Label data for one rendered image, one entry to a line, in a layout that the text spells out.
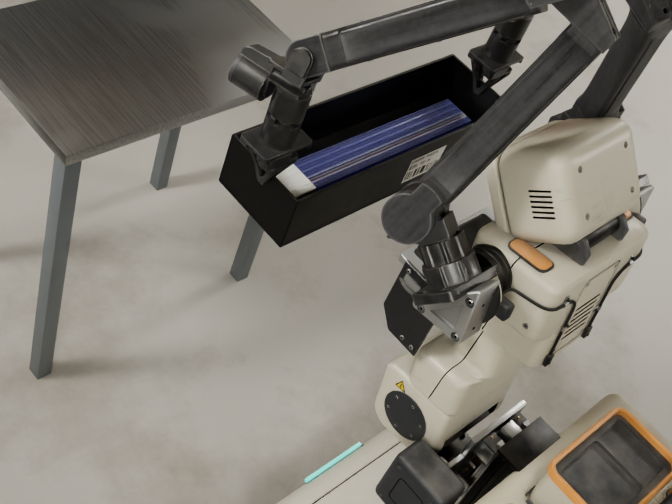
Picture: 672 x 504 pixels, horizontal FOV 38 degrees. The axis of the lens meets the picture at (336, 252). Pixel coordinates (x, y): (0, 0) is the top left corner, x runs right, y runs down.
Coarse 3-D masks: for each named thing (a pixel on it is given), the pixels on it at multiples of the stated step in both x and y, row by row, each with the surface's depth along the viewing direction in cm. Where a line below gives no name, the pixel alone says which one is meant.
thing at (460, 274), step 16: (448, 240) 142; (464, 240) 144; (432, 256) 143; (448, 256) 142; (464, 256) 143; (432, 272) 143; (448, 272) 142; (464, 272) 142; (480, 272) 144; (496, 272) 146; (432, 288) 145; (448, 288) 142; (464, 288) 141; (416, 304) 146
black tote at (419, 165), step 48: (336, 96) 176; (384, 96) 188; (432, 96) 202; (480, 96) 195; (240, 144) 161; (432, 144) 176; (240, 192) 166; (288, 192) 157; (336, 192) 163; (384, 192) 177; (288, 240) 164
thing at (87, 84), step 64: (64, 0) 224; (128, 0) 230; (192, 0) 238; (0, 64) 204; (64, 64) 210; (128, 64) 216; (192, 64) 222; (64, 128) 197; (128, 128) 203; (64, 192) 200; (64, 256) 217
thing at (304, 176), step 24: (408, 120) 189; (432, 120) 191; (456, 120) 194; (336, 144) 178; (360, 144) 180; (384, 144) 182; (408, 144) 184; (288, 168) 170; (312, 168) 172; (336, 168) 174; (360, 168) 176; (312, 192) 169
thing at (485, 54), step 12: (492, 36) 184; (480, 48) 188; (492, 48) 185; (504, 48) 184; (516, 48) 185; (480, 60) 185; (492, 60) 186; (504, 60) 186; (516, 60) 189; (492, 72) 185
